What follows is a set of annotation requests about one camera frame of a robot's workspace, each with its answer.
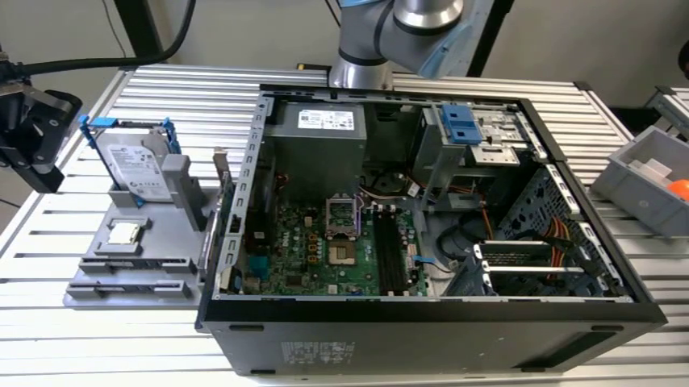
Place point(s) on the blue drive latch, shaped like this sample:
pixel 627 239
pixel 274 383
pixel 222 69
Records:
pixel 457 121

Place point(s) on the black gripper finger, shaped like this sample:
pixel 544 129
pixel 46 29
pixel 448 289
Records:
pixel 49 133

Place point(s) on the graphics card with metal bracket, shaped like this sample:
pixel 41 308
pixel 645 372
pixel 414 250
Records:
pixel 227 189

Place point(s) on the black open PC case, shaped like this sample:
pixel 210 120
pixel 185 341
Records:
pixel 377 342

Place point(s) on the black RAM slot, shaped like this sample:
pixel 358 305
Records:
pixel 381 250
pixel 400 250
pixel 388 250
pixel 393 250

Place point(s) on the white block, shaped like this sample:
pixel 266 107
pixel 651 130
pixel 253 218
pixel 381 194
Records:
pixel 652 169

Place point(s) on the grey disk bay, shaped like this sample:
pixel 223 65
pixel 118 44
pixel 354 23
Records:
pixel 462 278

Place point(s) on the CPU socket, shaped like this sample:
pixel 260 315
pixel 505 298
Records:
pixel 342 253

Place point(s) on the grey plastic bin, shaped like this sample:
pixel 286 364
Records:
pixel 640 205

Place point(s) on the silver CPU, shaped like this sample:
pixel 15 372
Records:
pixel 125 234

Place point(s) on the black vertical post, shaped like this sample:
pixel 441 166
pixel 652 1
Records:
pixel 137 28
pixel 499 40

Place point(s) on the grey parts rack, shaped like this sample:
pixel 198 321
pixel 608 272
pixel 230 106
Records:
pixel 173 242

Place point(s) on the blue disk carrier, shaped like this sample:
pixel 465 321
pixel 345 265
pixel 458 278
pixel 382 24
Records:
pixel 103 121

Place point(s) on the RAM stick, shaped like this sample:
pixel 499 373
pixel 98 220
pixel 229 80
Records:
pixel 137 265
pixel 131 288

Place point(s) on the orange ball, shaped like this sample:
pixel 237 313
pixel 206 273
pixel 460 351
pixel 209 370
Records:
pixel 679 189

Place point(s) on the round black speaker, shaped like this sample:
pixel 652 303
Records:
pixel 388 183

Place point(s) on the green motherboard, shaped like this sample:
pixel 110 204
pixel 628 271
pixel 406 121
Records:
pixel 301 278

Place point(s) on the yellow black plug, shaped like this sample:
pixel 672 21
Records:
pixel 301 65

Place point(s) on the grey power supply unit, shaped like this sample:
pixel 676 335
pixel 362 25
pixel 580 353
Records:
pixel 334 181

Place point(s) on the silver hard disk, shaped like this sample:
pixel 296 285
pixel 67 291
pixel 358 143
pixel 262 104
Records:
pixel 135 169

